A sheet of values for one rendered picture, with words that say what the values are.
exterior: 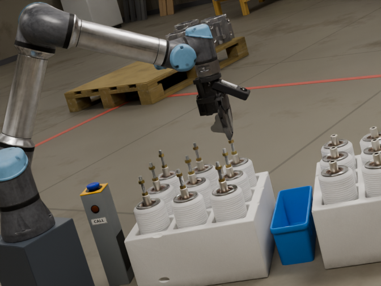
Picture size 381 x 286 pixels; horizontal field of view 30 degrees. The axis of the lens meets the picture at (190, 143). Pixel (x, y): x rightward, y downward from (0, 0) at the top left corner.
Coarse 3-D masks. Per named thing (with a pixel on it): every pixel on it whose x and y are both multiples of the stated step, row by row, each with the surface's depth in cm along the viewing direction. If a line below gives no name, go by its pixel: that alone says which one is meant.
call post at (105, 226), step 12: (108, 192) 218; (84, 204) 215; (96, 204) 214; (108, 204) 216; (96, 216) 216; (108, 216) 215; (96, 228) 217; (108, 228) 216; (120, 228) 222; (96, 240) 218; (108, 240) 217; (120, 240) 220; (108, 252) 219; (120, 252) 218; (108, 264) 220; (120, 264) 219; (108, 276) 221; (120, 276) 221; (132, 276) 224
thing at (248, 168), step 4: (248, 160) 225; (244, 164) 222; (248, 164) 222; (252, 164) 224; (224, 168) 224; (236, 168) 221; (240, 168) 221; (244, 168) 221; (248, 168) 222; (252, 168) 224; (224, 172) 224; (244, 172) 221; (248, 172) 222; (252, 172) 224; (248, 176) 222; (252, 176) 223; (252, 180) 223; (256, 180) 226; (252, 184) 223
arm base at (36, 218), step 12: (24, 204) 193; (36, 204) 195; (12, 216) 193; (24, 216) 193; (36, 216) 194; (48, 216) 197; (12, 228) 193; (24, 228) 194; (36, 228) 193; (48, 228) 196; (12, 240) 193; (24, 240) 193
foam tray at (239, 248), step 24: (264, 192) 219; (264, 216) 212; (144, 240) 205; (168, 240) 203; (192, 240) 202; (216, 240) 200; (240, 240) 199; (264, 240) 205; (144, 264) 208; (168, 264) 206; (192, 264) 204; (216, 264) 203; (240, 264) 201; (264, 264) 200
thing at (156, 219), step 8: (160, 200) 210; (152, 208) 206; (160, 208) 207; (136, 216) 208; (144, 216) 206; (152, 216) 206; (160, 216) 207; (168, 216) 211; (144, 224) 207; (152, 224) 206; (160, 224) 207; (168, 224) 210; (144, 232) 208; (152, 232) 207
